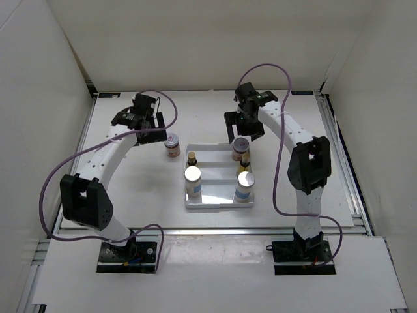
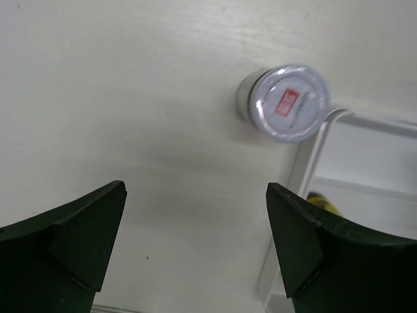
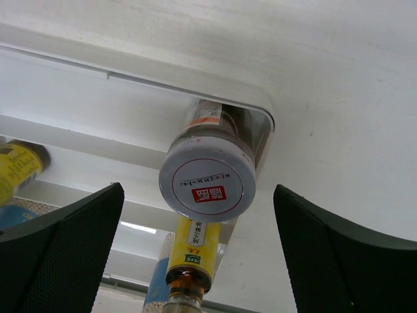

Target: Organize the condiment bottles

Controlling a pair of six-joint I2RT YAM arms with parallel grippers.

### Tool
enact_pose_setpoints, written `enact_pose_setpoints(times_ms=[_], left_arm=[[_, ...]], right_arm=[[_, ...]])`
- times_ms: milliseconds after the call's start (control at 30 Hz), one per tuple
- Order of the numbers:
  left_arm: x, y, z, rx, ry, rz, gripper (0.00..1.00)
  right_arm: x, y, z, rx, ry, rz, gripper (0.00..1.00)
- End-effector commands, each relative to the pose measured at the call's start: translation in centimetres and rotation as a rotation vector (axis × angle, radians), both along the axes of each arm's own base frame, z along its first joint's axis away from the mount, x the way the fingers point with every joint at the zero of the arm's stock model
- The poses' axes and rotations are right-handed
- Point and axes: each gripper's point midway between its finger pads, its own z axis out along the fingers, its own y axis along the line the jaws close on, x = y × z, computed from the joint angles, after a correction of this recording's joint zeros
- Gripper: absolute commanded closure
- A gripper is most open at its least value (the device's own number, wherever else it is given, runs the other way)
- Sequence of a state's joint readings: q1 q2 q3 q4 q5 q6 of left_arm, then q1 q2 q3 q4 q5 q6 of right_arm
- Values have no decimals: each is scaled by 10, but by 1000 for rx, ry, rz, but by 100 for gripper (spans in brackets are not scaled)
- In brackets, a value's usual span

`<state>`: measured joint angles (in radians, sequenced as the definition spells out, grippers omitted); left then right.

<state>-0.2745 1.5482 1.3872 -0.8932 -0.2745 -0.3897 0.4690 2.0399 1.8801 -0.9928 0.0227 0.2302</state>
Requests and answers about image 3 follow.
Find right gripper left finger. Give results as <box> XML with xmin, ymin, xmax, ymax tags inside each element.
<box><xmin>1</xmin><ymin>183</ymin><xmax>124</xmax><ymax>312</ymax></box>

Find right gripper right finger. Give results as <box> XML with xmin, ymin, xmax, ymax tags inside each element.
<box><xmin>273</xmin><ymin>185</ymin><xmax>416</xmax><ymax>312</ymax></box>

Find blue label shaker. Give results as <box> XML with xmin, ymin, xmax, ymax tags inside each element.
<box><xmin>142</xmin><ymin>233</ymin><xmax>175</xmax><ymax>313</ymax></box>
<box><xmin>1</xmin><ymin>198</ymin><xmax>58</xmax><ymax>231</ymax></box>

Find yellow label bottle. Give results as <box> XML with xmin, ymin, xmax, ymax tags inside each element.
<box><xmin>1</xmin><ymin>140</ymin><xmax>51</xmax><ymax>205</ymax></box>
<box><xmin>163</xmin><ymin>216</ymin><xmax>221</xmax><ymax>312</ymax></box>

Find orange spice jar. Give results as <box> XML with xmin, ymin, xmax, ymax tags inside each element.
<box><xmin>159</xmin><ymin>99</ymin><xmax>275</xmax><ymax>222</ymax></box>

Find white divided tray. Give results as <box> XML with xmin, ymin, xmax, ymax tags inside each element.
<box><xmin>1</xmin><ymin>44</ymin><xmax>276</xmax><ymax>286</ymax></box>

